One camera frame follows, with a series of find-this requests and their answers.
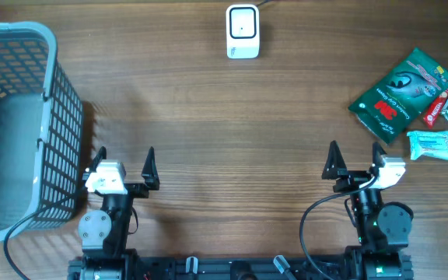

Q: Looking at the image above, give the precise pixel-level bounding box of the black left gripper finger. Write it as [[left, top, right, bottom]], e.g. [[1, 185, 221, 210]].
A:
[[87, 146, 107, 173], [141, 146, 159, 185]]

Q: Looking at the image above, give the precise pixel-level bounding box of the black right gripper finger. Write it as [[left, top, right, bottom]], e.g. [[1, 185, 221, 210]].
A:
[[372, 142, 387, 166], [321, 141, 347, 180]]

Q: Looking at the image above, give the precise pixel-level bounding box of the green 3M gloves packet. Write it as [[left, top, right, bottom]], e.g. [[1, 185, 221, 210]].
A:
[[348, 48, 448, 144]]

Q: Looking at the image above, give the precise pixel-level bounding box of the teal tissue pack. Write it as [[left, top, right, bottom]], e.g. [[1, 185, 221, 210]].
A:
[[407, 131, 448, 161]]

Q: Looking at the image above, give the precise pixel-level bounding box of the red coffee stick sachet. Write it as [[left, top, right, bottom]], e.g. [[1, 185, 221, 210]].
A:
[[423, 88, 448, 128]]

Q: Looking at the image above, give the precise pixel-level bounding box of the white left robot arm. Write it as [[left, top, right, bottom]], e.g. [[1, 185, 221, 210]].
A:
[[68, 147, 160, 280]]

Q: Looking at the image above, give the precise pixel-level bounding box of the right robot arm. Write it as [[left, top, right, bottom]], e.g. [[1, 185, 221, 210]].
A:
[[321, 141, 414, 280]]

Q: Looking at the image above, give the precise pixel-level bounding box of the white barcode scanner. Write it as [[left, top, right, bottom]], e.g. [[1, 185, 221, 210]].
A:
[[226, 4, 261, 59]]

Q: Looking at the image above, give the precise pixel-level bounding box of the grey plastic shopping basket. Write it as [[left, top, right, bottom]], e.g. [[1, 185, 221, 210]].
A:
[[0, 22, 84, 242]]

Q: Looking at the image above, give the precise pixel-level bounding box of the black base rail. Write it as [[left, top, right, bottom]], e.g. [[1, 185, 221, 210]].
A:
[[68, 255, 348, 280]]

